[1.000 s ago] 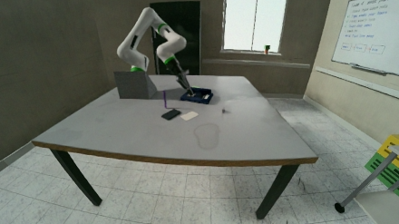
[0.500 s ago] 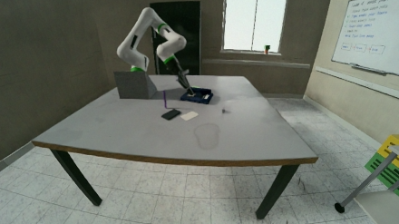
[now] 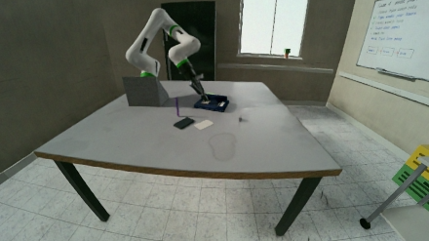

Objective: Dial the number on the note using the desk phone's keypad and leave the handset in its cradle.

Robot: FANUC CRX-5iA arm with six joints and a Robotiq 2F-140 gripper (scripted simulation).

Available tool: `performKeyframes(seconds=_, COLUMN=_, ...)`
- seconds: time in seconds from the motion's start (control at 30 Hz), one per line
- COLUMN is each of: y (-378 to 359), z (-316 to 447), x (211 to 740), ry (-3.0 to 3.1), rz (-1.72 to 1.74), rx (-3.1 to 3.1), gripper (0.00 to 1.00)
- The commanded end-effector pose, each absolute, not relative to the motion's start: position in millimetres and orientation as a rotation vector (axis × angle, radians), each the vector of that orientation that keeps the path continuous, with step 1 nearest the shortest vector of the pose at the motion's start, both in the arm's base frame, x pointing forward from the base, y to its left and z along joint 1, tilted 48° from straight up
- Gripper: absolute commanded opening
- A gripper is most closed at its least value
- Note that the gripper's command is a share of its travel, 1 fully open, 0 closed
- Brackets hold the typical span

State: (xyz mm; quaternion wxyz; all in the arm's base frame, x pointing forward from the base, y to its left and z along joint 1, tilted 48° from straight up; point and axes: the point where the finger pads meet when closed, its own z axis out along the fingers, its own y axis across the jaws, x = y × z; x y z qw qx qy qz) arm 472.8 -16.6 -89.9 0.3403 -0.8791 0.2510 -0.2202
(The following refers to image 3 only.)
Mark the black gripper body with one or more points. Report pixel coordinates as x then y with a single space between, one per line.
189 75

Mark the blue telephone handset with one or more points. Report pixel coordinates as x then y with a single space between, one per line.
216 97

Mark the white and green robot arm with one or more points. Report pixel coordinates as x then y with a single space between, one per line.
137 56

